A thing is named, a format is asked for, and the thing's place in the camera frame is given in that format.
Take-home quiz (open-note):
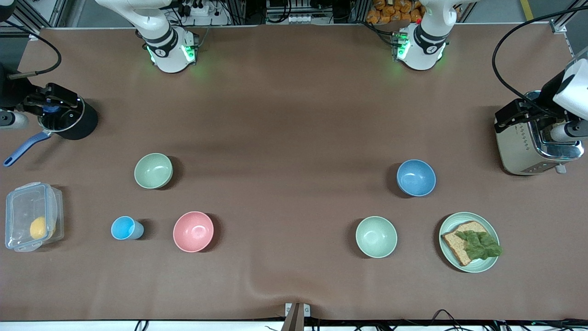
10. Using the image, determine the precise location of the black pot with blue handle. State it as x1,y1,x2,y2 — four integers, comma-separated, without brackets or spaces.
4,94,99,167

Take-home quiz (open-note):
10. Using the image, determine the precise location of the metal table edge bracket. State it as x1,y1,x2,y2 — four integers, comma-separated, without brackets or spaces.
281,302,311,331

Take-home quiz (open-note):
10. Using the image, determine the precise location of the black looped floor cable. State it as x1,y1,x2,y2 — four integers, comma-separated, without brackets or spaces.
429,308,461,323

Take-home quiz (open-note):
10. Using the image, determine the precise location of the sage green bowl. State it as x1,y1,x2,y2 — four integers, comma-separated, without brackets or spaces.
134,153,174,189

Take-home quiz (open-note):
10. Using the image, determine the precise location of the pink bowl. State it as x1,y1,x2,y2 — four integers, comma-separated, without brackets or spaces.
173,211,215,253

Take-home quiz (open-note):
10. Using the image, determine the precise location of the silver toaster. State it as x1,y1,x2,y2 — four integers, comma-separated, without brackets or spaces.
494,91,585,176

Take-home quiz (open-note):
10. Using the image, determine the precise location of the white power strip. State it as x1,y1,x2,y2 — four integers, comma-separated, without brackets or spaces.
181,0,229,26
288,14,333,25

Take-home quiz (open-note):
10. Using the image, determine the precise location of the brown bread slice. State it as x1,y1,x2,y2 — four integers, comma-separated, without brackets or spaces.
441,221,490,267

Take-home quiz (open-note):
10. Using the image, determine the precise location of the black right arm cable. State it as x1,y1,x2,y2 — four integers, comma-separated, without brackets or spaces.
0,21,62,80

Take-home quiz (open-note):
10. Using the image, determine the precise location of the blue cup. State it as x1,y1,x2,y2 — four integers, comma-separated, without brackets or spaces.
111,216,145,240

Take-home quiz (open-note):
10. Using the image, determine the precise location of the green lettuce leaf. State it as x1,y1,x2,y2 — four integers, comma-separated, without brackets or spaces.
455,230,503,261

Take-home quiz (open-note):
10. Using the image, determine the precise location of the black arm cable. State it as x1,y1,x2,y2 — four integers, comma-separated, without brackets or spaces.
492,6,588,118
0,21,62,80

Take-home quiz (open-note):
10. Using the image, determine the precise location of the yellow lemon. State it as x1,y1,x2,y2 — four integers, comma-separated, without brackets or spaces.
29,216,49,240

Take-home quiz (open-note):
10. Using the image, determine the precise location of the pale green plate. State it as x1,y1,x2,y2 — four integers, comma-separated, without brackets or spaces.
438,211,500,274

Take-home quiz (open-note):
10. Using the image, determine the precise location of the pale mint green bowl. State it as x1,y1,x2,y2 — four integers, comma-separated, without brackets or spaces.
355,216,398,259

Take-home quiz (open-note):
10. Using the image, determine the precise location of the clear plastic lidded container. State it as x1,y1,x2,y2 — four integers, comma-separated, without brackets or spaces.
5,182,65,253

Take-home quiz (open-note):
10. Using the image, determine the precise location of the blue bowl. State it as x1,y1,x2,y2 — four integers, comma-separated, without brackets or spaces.
396,159,436,198

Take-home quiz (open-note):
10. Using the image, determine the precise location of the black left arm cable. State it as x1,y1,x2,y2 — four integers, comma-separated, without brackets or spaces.
492,6,588,118

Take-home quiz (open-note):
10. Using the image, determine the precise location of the orange snack bag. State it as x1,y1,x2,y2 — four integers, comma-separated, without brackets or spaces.
366,0,424,25

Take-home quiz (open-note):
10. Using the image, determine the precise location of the brown table cloth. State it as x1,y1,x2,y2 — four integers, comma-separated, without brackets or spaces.
0,24,588,321

